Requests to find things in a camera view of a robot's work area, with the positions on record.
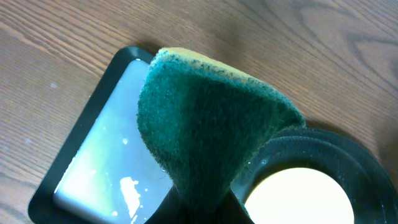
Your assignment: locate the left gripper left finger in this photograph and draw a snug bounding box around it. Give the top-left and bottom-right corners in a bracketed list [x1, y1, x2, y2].
[145, 186, 189, 224]

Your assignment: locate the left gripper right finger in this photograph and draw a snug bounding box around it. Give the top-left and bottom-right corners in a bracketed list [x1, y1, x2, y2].
[217, 189, 254, 224]

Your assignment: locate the yellow plate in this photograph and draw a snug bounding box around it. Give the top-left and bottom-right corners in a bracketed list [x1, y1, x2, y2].
[244, 167, 354, 224]

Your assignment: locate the green yellow sponge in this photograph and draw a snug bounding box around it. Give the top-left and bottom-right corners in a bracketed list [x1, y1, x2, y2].
[137, 47, 305, 213]

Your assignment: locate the black rectangular tray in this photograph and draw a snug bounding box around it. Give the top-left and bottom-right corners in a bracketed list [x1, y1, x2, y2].
[28, 46, 172, 223]

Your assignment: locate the black round tray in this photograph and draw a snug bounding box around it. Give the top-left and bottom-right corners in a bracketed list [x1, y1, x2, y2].
[231, 128, 397, 223]

